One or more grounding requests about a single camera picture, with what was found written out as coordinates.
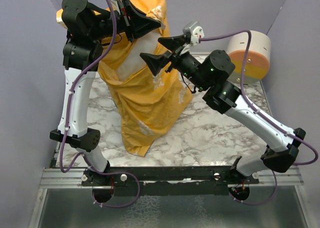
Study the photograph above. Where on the aluminium rail frame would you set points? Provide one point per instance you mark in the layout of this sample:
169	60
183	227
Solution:
53	178

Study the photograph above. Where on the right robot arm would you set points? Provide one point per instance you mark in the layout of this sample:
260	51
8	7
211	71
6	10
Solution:
211	76

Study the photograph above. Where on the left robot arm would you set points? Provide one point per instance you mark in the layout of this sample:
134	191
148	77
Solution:
91	33

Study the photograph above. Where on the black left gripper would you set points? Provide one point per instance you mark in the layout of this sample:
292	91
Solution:
138	23

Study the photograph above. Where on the white cylindrical drawer box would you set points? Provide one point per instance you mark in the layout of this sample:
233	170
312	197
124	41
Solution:
258	57

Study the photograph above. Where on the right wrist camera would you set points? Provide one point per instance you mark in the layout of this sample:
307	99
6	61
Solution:
193	32

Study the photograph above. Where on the blue and yellow Mickey pillowcase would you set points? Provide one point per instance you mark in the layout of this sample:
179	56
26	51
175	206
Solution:
148	105

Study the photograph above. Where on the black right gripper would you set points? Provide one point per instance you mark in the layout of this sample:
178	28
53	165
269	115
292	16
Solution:
156	62

